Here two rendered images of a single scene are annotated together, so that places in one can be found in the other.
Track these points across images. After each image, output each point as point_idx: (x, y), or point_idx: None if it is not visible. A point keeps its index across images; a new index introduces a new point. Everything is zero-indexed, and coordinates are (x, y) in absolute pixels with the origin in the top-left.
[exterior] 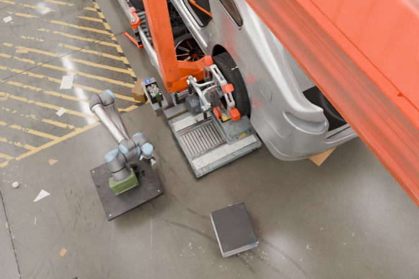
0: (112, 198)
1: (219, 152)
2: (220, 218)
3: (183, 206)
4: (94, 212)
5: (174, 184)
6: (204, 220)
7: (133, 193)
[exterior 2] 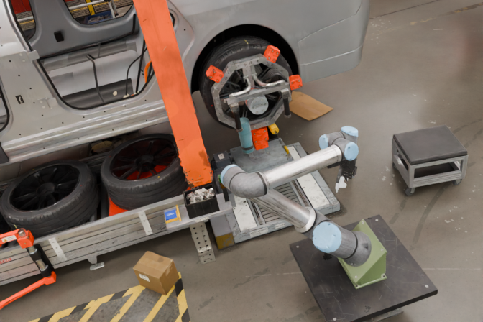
0: (394, 284)
1: (305, 180)
2: (420, 152)
3: None
4: None
5: None
6: (407, 205)
7: None
